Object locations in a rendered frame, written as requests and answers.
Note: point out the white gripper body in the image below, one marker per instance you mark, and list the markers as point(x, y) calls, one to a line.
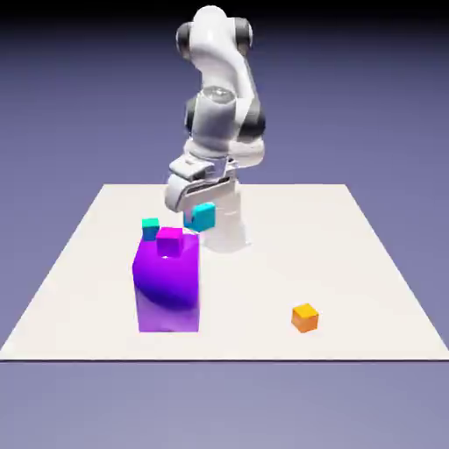
point(182, 192)

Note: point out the small cyan cube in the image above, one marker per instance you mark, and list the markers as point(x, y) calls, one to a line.
point(204, 217)

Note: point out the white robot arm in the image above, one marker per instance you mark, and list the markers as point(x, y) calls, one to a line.
point(224, 115)

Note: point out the small teal cube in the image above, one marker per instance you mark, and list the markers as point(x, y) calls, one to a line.
point(150, 227)

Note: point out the small magenta cube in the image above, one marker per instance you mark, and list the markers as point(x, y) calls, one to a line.
point(169, 241)

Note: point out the small orange cube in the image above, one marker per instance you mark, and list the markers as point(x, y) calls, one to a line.
point(305, 317)

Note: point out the large purple box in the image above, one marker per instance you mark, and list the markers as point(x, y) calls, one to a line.
point(167, 291)

